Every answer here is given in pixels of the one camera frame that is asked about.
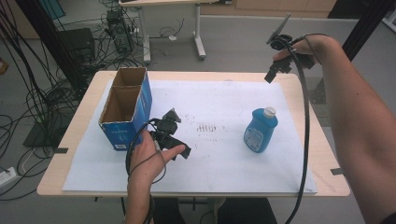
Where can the black tape piece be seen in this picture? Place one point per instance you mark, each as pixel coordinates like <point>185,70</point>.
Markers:
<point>337,171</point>
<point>60,150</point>

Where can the person's leg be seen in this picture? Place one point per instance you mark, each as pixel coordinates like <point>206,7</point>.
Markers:
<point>246,211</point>
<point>169,211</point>

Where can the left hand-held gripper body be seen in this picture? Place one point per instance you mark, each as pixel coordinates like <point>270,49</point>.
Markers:
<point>166,127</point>

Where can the dark floor mat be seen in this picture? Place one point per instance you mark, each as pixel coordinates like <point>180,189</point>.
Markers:
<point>37,137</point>

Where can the white plug on floor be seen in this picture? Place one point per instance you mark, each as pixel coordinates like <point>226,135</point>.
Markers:
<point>172,38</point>

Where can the white power strip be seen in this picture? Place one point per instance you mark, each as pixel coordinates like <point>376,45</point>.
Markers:
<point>6,176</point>

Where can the black computer tower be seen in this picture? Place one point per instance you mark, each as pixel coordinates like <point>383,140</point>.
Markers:
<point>120,31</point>

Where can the blue cardboard box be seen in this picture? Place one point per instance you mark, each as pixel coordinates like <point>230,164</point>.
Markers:
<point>124,105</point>

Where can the white paper sheet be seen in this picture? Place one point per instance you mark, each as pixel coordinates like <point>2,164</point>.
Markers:
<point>218,168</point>

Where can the blue bottle with white cap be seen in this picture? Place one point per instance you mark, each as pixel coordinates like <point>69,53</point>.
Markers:
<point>260,130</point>

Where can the person's right leg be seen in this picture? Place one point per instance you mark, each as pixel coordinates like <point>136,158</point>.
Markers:
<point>246,211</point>

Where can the person's right hand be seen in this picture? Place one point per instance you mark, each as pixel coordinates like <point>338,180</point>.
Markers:
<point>311,46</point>

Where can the black metal post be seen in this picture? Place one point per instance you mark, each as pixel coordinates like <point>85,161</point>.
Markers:
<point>367,28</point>
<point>46,37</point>

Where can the white desk with metal legs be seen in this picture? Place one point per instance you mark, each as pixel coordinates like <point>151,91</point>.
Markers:
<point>199,37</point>

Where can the person's left hand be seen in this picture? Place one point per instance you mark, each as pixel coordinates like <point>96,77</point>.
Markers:
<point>146,161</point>

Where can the grey floor mat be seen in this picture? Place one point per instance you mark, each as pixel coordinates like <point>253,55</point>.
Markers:
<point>317,93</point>

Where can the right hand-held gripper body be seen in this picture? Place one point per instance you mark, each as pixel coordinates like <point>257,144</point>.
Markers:
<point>281,42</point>

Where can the person's left leg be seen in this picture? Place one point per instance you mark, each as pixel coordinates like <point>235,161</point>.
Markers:
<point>169,211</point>

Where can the black box on floor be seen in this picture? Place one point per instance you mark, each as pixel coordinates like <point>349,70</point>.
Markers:
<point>77,43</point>

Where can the wooden cabinet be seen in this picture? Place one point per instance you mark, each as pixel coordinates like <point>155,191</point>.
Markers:
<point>267,7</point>

